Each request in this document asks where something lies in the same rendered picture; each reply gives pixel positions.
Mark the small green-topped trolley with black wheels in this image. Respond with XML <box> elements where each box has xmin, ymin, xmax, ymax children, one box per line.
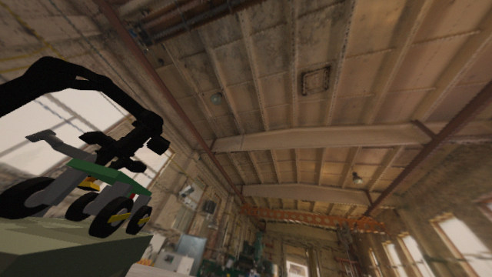
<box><xmin>0</xmin><ymin>158</ymin><xmax>152</xmax><ymax>239</ymax></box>

